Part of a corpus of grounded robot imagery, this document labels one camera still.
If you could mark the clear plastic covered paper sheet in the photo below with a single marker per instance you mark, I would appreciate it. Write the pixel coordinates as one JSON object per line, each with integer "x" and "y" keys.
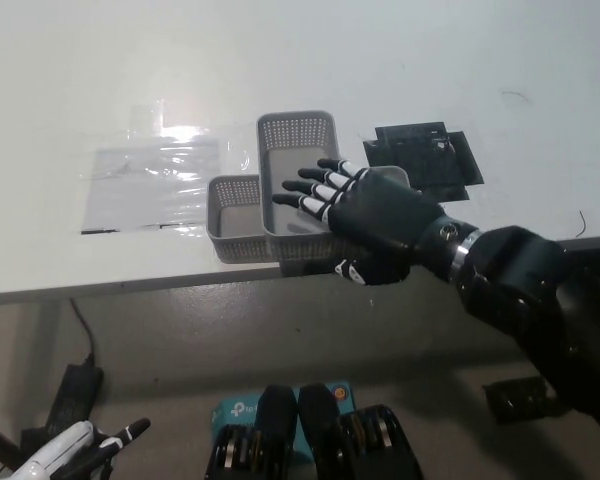
{"x": 150, "y": 185}

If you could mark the black floor tape patch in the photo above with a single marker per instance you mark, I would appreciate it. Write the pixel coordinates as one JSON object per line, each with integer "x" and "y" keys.
{"x": 512, "y": 402}

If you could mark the black power adapter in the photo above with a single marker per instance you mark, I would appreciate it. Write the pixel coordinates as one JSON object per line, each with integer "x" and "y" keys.
{"x": 77, "y": 400}

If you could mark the teal tp-link box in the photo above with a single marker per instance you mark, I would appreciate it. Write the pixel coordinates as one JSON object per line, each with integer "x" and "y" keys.
{"x": 235, "y": 411}

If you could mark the large black tape patch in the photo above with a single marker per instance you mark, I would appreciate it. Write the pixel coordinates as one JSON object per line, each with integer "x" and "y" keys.
{"x": 420, "y": 155}

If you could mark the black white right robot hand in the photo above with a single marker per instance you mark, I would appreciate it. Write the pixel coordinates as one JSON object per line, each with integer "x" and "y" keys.
{"x": 380, "y": 210}

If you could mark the thin black tape strip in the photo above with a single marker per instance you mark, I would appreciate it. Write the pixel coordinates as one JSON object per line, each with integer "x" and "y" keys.
{"x": 100, "y": 232}

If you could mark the wide grey perforated basket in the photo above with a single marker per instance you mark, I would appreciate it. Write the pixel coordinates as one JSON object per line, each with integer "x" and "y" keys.
{"x": 235, "y": 245}

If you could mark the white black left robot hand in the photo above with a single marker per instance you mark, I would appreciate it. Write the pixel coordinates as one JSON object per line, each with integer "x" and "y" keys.
{"x": 65, "y": 442}

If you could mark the narrow grey perforated basket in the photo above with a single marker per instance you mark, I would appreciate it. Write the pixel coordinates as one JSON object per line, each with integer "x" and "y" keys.
{"x": 295, "y": 132}

